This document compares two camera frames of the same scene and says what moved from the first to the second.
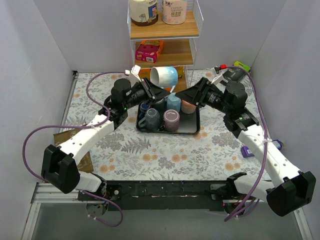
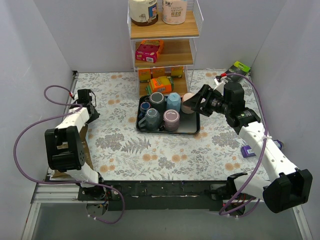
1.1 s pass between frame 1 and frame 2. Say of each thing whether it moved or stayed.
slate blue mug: stayed
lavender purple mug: stayed
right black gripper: moved
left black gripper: moved
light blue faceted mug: stayed
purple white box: stayed
